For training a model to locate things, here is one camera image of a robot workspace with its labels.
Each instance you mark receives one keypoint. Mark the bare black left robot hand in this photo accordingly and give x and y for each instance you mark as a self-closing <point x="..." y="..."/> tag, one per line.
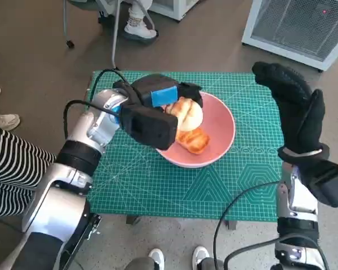
<point x="155" y="87"/>

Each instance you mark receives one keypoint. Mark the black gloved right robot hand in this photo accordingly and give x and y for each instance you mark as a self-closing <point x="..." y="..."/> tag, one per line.
<point x="298" y="112"/>

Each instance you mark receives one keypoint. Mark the round bread bun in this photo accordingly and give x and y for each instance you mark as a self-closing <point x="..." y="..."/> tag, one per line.
<point x="191" y="118"/>

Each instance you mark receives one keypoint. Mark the long braided bread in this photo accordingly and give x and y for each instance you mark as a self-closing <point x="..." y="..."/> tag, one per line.
<point x="194" y="142"/>

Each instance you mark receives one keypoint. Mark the pink bowl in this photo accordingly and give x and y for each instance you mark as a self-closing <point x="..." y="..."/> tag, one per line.
<point x="219" y="135"/>

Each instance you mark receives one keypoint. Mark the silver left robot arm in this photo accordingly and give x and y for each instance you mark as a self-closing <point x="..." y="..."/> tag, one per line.
<point x="73" y="174"/>

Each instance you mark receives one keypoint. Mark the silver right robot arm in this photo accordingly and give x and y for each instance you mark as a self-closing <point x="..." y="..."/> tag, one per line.
<point x="298" y="213"/>

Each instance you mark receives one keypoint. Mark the person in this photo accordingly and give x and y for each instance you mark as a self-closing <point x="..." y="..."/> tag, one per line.
<point x="2" y="121"/>
<point x="11" y="163"/>
<point x="138" y="28"/>

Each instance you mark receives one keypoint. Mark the grey chair with metal legs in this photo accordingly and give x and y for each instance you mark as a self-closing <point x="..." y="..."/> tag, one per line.
<point x="114" y="33"/>

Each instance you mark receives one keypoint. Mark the white glass door fridge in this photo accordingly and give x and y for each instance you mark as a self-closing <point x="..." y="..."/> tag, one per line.
<point x="174" y="7"/>

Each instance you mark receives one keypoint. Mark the white cabinet with grey grille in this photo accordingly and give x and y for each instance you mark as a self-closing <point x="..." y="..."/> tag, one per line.
<point x="293" y="28"/>

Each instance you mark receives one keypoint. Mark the green cutting mat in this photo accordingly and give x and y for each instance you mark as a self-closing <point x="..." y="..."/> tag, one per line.
<point x="157" y="191"/>

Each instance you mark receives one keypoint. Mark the black bar with metal latch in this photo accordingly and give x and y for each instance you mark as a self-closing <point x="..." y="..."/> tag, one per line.
<point x="93" y="225"/>

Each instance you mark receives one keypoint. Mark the white sneaker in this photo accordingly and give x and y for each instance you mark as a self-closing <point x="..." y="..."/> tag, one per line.
<point x="200" y="256"/>
<point x="157" y="257"/>

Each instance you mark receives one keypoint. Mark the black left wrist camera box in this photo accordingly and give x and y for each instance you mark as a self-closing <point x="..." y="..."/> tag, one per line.
<point x="149" y="129"/>

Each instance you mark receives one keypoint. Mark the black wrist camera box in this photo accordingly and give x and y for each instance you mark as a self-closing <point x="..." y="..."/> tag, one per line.
<point x="329" y="182"/>
<point x="149" y="129"/>

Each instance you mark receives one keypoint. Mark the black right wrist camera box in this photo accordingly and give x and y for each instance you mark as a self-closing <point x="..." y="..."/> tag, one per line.
<point x="329" y="182"/>

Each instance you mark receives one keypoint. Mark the black table bracket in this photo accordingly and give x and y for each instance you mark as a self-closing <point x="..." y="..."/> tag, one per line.
<point x="231" y="225"/>
<point x="131" y="220"/>

